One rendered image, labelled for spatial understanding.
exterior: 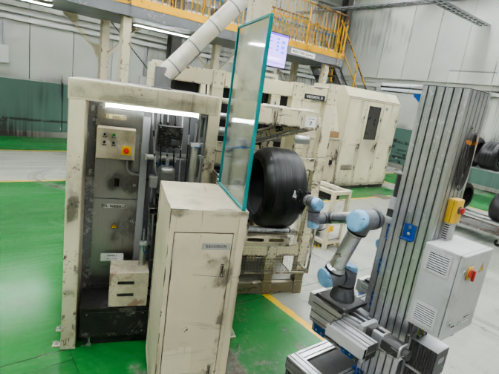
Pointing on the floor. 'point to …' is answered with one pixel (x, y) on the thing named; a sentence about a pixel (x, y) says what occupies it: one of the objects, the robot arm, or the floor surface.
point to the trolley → (489, 156)
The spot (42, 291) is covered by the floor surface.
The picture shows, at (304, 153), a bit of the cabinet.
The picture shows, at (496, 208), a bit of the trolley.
